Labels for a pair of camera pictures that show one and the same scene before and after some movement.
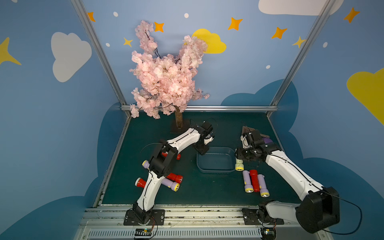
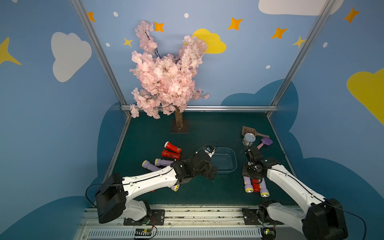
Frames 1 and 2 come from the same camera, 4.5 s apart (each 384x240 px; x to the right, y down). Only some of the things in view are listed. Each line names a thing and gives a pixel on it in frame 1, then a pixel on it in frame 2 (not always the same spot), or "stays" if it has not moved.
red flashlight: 178,156 stays
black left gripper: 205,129 → 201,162
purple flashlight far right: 264,192 stays
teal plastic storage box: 217,160 stays
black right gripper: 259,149 → 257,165
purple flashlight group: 248,186 stays
